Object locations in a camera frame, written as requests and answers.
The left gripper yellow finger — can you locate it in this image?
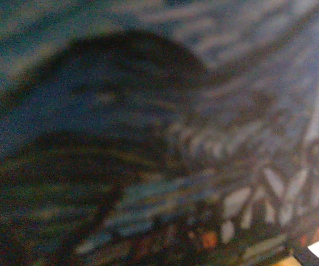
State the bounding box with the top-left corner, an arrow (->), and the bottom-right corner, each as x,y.
270,246 -> 317,266

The starry night print box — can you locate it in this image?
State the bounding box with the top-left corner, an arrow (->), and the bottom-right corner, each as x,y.
0,0 -> 319,266

